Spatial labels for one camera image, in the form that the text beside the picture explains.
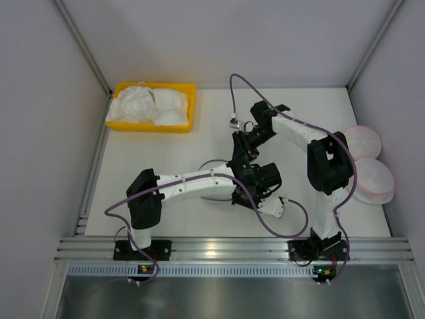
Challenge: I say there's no aluminium front rail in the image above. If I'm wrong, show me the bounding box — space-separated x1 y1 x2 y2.
54 237 414 265

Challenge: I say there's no slotted white cable duct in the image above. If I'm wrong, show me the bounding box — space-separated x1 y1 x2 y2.
68 263 335 278

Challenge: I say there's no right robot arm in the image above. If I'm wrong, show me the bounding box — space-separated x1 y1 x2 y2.
227 101 356 245

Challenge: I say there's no upper pink-trimmed laundry bag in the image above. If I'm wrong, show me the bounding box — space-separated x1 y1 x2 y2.
344 126 382 160

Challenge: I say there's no clear mesh laundry bag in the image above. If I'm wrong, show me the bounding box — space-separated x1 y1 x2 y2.
199 159 232 203

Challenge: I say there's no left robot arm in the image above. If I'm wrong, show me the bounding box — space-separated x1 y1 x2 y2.
126 161 284 250

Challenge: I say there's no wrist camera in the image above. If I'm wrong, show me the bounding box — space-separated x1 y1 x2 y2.
229 112 241 130
258 195 289 219

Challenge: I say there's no left aluminium frame post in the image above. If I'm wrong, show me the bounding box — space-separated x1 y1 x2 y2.
50 0 112 96

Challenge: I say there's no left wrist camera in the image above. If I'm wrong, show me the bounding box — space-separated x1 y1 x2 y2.
258 195 289 219

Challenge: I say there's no right aluminium frame post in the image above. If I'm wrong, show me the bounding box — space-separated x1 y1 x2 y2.
345 0 407 94

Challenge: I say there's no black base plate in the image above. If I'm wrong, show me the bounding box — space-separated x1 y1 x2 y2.
288 238 349 263
112 240 171 261

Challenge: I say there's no pink-trimmed laundry bag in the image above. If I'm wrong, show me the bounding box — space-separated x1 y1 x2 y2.
354 158 395 205
344 126 382 160

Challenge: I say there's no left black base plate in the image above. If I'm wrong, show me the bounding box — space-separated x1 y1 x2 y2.
112 240 171 261

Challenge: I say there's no lower pink-trimmed laundry bag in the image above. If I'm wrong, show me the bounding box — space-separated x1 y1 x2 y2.
354 158 395 205

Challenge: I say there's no aluminium frame post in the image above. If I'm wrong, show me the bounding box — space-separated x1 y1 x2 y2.
50 0 112 96
345 0 407 94

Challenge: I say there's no yellow plastic bin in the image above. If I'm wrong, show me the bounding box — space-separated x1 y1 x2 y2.
105 82 197 133

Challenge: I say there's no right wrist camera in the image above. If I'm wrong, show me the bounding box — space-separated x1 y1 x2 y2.
229 112 241 130

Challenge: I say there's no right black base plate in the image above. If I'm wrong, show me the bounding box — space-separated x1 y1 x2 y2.
288 238 349 263

